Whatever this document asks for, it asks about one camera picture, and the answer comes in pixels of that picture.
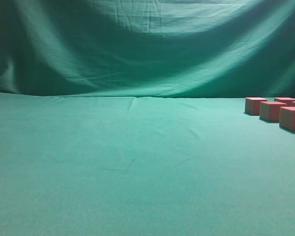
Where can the red cube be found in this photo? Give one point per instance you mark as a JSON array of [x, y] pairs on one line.
[[287, 118]]

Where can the green cloth backdrop and cover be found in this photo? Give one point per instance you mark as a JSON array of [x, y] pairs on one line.
[[126, 118]]

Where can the red cube far left column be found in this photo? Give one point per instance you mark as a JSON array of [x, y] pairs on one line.
[[252, 105]]

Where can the red cube middle left column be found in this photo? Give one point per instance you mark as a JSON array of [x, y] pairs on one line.
[[270, 110]]

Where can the red cube far right column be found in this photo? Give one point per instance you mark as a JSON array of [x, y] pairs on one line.
[[286, 100]]

